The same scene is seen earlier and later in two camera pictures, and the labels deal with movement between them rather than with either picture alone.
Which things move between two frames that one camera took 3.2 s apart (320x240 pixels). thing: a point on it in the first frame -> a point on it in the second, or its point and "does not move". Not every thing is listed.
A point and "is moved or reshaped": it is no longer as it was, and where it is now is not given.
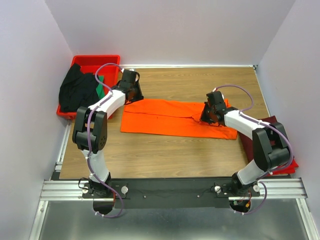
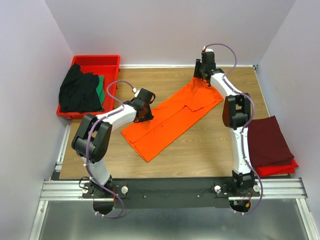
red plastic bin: (108, 66) does not move
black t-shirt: (78, 90) does not move
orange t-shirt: (170, 117) is moved or reshaped
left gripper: (136, 94) -> (145, 115)
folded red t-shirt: (289, 168) does not move
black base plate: (169, 193) does not move
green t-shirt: (100, 87) does not move
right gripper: (207, 115) -> (198, 72)
